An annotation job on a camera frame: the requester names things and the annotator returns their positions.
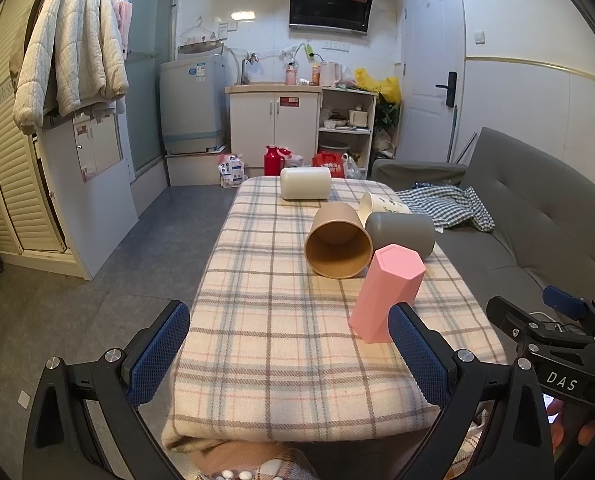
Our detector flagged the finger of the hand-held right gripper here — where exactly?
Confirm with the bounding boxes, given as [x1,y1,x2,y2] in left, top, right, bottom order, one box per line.
[486,296,589,348]
[543,286,592,320]

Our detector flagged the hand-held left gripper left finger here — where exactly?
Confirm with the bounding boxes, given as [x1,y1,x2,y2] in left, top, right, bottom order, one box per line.
[24,300,191,480]

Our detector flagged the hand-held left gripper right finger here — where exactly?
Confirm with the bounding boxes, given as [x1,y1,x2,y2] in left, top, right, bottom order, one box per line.
[388,302,557,480]

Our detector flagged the brown paper cup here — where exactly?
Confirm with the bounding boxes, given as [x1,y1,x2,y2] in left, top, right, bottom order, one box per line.
[305,202,374,280]

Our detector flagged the pink hexagonal cup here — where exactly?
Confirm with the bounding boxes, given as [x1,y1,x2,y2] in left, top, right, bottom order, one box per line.
[348,243,427,344]

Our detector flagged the grey cup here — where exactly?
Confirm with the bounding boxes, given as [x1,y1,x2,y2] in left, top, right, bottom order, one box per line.
[365,211,437,261]

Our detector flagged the white printed cup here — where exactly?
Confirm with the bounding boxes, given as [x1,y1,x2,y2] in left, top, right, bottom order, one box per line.
[359,191,412,226]

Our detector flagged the cream white cup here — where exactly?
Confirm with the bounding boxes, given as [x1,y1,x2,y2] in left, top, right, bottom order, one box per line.
[280,166,333,202]

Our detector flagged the person's right hand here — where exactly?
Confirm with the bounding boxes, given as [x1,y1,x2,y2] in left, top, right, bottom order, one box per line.
[546,394,595,453]

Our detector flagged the grey sofa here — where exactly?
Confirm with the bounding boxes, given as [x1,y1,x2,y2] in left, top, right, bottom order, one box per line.
[372,127,595,361]

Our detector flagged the plaid blanket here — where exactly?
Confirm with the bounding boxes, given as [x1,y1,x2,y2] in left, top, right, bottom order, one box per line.
[161,176,508,453]

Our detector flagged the blue checkered cloth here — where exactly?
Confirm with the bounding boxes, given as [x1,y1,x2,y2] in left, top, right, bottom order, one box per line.
[396,185,495,233]

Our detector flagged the white board panel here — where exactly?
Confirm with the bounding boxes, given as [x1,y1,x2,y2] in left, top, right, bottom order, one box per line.
[32,110,140,281]

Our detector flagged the white detergent bag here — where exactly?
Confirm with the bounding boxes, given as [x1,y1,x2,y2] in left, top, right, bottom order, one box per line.
[216,154,248,188]

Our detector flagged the red bag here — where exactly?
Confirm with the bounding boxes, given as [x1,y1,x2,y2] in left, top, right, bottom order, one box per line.
[312,151,347,178]

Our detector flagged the red thermos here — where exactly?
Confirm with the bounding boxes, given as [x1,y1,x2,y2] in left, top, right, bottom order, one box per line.
[264,145,283,177]

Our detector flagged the white open shelf unit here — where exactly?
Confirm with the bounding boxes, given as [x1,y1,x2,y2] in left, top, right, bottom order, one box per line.
[319,86,378,180]

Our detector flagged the louvered wardrobe doors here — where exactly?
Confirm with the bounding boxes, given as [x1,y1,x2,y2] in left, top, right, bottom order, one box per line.
[0,0,68,256]

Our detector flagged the white sink cabinet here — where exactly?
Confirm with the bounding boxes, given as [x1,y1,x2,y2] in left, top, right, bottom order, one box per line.
[226,83,323,177]

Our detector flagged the grey washing machine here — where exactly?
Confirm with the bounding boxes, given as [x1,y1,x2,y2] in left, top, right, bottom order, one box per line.
[158,54,228,156]

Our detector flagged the yellow plastic bag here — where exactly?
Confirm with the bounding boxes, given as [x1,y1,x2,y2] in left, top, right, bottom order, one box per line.
[354,67,401,103]

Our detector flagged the white door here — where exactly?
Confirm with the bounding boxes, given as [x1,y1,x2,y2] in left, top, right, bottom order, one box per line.
[400,0,467,163]

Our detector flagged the white electric kettle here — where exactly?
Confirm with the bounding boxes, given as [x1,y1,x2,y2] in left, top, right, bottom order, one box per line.
[320,61,342,88]

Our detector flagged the glass shower door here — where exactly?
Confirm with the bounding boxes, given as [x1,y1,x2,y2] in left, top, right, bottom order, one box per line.
[127,0,183,181]

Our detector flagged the metal faucet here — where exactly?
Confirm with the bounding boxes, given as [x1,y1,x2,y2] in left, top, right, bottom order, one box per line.
[240,52,260,85]

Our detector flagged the white puffer jacket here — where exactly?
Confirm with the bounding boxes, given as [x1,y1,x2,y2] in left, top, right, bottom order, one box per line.
[12,0,129,135]

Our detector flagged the pink hanging garment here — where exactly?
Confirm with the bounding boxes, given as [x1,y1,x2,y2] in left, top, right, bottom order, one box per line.
[110,0,133,56]

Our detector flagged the black door handle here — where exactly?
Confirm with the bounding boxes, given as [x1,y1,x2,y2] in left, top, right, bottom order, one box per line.
[436,71,458,107]

